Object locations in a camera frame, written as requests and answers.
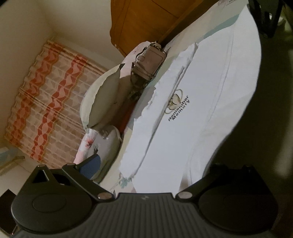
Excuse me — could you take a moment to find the white printed t-shirt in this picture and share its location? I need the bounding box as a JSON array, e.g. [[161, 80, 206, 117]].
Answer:
[[119, 3, 262, 197]]

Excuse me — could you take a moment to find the pale green pillow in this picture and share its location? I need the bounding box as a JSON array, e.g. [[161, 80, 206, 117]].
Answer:
[[79, 63, 133, 130]]

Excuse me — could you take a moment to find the pink handbag with chain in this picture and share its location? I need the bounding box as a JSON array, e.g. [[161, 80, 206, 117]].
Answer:
[[129, 41, 167, 81]]

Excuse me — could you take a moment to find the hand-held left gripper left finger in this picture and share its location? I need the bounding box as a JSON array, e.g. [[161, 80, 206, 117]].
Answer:
[[20, 154, 115, 203]]

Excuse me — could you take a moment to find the wooden headboard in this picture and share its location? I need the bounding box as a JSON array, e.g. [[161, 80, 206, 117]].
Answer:
[[109, 0, 220, 57]]

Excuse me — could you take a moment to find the pale blue box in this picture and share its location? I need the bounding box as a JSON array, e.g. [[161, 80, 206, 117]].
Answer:
[[0, 146, 14, 166]]

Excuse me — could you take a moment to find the patterned orange curtain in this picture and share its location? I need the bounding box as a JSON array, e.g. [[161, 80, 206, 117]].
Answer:
[[5, 39, 110, 163]]

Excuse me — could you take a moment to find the grey pillow with hole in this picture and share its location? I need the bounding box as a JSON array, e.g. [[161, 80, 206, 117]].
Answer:
[[90, 125, 123, 183]]

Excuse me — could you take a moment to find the red cloth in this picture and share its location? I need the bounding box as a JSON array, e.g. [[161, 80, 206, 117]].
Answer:
[[119, 101, 138, 135]]

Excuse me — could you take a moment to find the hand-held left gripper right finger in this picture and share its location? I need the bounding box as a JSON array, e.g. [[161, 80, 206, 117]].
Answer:
[[175, 163, 272, 203]]

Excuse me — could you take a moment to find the dark patterned cloth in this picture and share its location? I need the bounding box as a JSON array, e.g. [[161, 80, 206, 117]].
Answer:
[[127, 78, 149, 101]]

